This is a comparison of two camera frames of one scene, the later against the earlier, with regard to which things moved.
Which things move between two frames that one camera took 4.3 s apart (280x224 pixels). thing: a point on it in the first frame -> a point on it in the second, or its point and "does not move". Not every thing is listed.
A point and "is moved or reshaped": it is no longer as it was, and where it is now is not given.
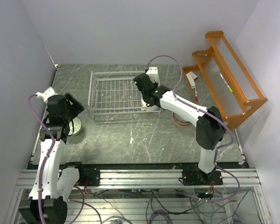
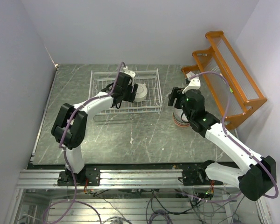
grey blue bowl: x=180 y=118 does not move
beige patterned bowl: x=180 y=120 does not move
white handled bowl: x=144 y=108 is moved or reshaped
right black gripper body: x=145 y=100 -> x=180 y=103
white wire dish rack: x=115 y=92 does not move
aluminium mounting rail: x=153 y=178 does not move
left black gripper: x=76 y=107 -> x=131 y=97
